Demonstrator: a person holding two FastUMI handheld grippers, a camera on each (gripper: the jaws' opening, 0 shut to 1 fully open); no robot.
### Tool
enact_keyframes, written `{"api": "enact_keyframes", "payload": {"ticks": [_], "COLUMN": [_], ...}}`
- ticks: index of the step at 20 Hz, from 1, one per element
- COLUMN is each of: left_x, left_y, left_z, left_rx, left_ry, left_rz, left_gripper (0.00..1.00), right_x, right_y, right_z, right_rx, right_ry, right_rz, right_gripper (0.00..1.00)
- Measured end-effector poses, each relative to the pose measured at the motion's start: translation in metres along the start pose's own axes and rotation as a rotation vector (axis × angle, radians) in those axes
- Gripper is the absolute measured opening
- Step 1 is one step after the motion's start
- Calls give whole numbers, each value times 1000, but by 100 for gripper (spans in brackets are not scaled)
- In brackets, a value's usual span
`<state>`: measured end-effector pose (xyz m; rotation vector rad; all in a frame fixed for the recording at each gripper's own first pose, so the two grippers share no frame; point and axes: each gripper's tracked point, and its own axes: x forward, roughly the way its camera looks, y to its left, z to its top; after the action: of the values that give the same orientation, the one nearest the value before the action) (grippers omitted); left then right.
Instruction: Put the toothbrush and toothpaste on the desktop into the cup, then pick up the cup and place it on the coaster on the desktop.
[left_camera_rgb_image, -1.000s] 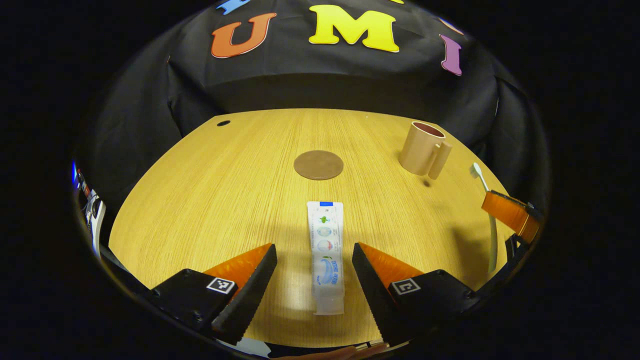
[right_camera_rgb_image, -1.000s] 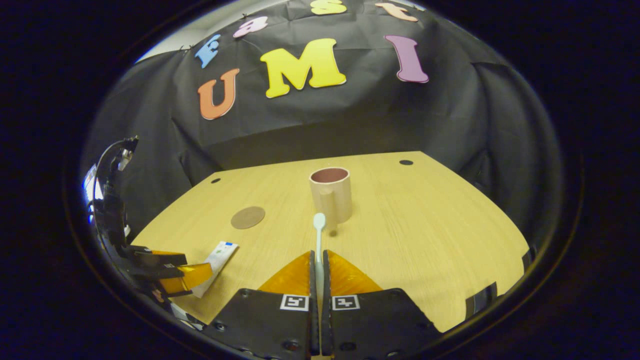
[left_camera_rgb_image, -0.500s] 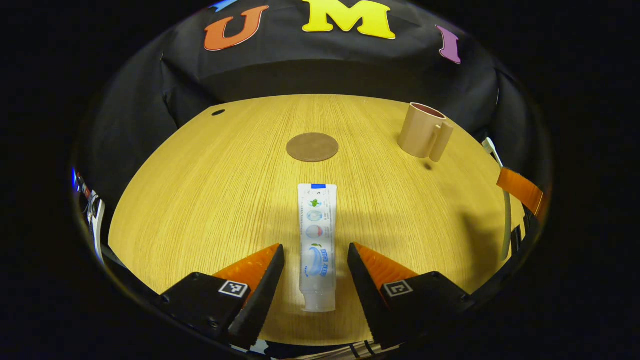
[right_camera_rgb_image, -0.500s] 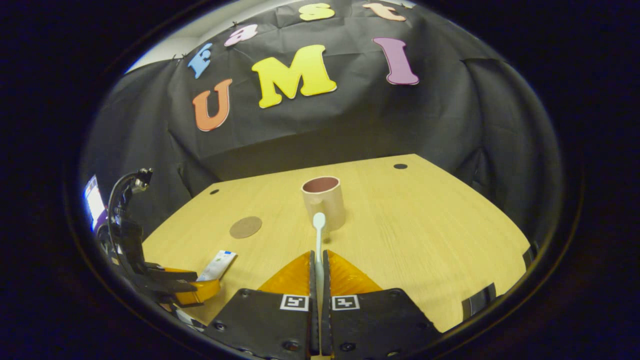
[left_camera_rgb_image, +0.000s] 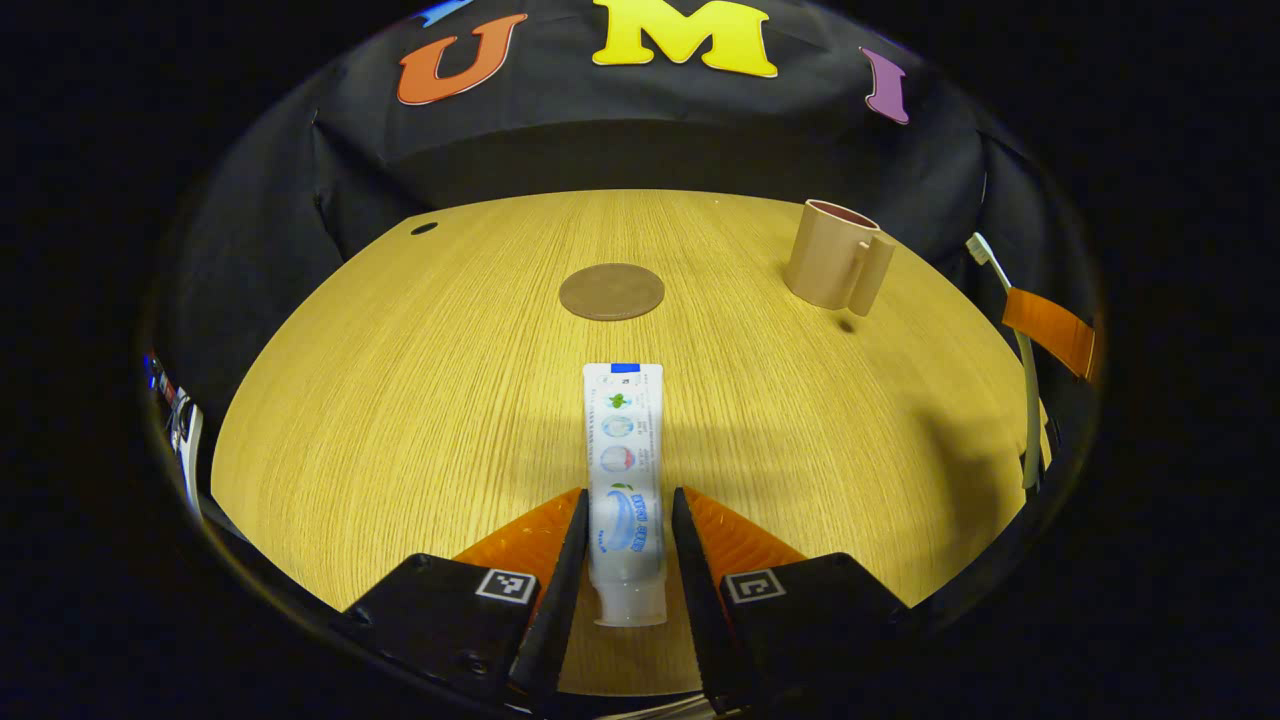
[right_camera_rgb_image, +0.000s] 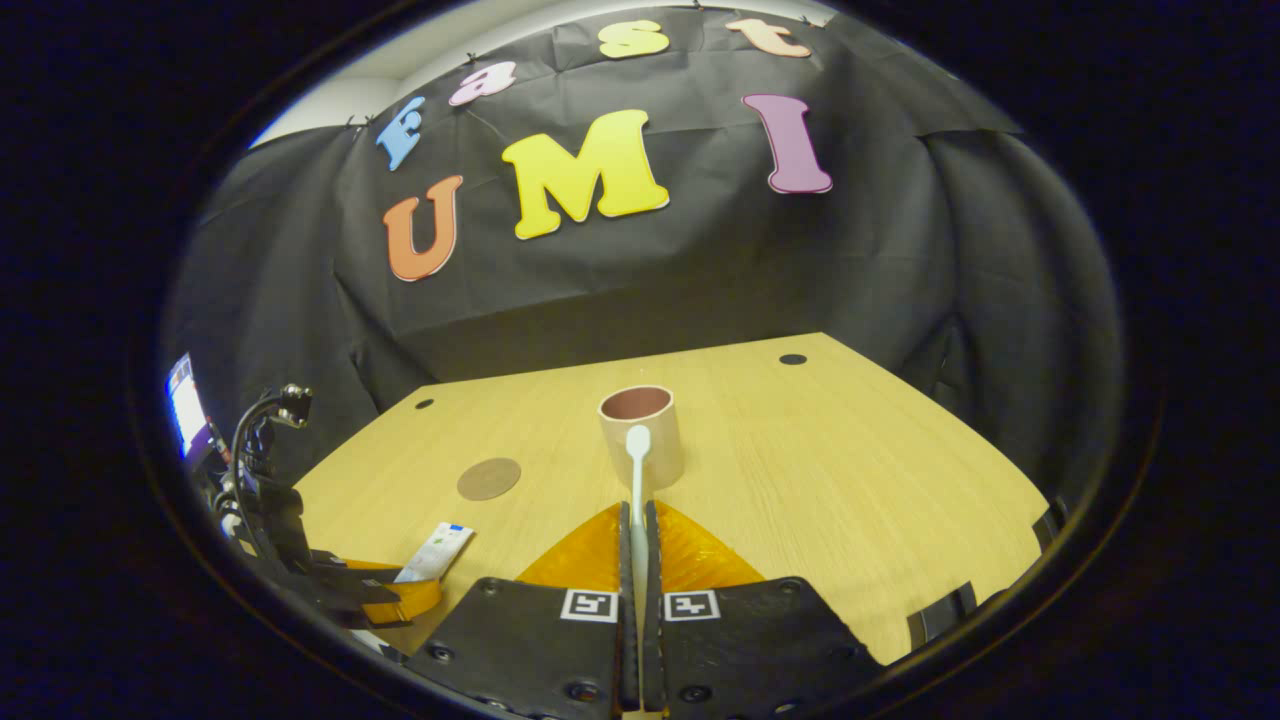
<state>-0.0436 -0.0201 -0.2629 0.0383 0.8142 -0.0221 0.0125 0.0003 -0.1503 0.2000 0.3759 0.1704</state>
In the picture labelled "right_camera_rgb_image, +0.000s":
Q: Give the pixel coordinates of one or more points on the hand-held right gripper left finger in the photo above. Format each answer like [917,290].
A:
[530,640]

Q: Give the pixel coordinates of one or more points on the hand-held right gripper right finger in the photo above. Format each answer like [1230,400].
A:
[750,640]

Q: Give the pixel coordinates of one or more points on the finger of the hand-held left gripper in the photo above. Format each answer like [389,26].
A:
[415,598]
[350,575]

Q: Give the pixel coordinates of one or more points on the white toothpaste tube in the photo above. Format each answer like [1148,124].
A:
[435,552]

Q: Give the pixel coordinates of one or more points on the brown round coaster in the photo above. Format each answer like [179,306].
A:
[489,479]

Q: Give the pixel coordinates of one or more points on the white toothbrush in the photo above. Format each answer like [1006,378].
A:
[638,480]

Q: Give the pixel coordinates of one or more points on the beige cup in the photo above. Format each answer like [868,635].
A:
[660,430]

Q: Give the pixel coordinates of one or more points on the black desk edge clip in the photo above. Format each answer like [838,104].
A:
[940,612]
[1050,522]

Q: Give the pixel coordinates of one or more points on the black backdrop cloth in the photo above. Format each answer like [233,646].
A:
[700,260]

